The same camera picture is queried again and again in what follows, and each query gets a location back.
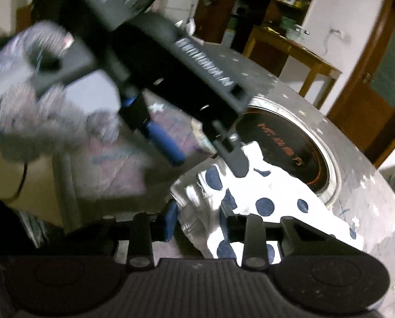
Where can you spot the white polka dot garment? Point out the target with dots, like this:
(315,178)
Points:
(283,185)

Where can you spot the person's left hand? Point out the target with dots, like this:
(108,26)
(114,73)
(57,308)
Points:
(35,129)

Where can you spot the brown wooden door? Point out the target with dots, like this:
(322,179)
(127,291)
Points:
(366,112)

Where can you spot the round black induction cooktop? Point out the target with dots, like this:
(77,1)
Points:
(283,139)

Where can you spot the dark wooden shelf cabinet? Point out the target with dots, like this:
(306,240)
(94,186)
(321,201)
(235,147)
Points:
(250,0)

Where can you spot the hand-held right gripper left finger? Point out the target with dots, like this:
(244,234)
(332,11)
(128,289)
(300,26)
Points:
(169,222)

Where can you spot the wooden side table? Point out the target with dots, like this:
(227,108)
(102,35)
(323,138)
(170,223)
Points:
(293,48)

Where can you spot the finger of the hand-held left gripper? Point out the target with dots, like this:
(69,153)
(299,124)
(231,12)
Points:
(161,139)
(234,159)

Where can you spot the grey star print table cover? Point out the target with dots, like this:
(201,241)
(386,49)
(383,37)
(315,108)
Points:
(366,188)

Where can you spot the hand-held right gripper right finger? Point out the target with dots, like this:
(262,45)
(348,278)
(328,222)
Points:
(226,223)

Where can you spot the person's dark jacket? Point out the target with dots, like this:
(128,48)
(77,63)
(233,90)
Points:
(12,225)

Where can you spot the white wall socket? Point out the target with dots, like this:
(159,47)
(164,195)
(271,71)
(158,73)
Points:
(337,32)

